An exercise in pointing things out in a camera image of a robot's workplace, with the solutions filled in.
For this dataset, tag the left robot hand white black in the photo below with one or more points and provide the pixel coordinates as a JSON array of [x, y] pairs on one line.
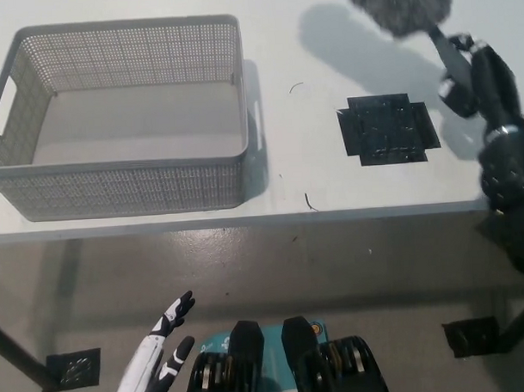
[[151, 363]]

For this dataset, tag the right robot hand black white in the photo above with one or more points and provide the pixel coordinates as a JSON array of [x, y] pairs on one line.
[[490, 85]]

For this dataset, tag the black tape patch on desk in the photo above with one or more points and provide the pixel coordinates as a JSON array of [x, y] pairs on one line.
[[389, 129]]

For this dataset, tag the robot body black teal blocks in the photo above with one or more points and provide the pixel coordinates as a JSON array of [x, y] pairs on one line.
[[294, 367]]

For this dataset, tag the black floor tape patch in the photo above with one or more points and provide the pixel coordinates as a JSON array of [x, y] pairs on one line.
[[471, 337], [76, 368]]

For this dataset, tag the black table leg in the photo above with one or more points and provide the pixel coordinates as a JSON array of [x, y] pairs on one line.
[[18, 355]]

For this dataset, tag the grey perforated plastic basket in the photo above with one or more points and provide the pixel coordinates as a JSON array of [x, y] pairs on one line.
[[115, 188]]

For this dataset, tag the thin black strand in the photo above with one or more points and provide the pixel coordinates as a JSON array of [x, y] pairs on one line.
[[296, 87], [310, 203]]

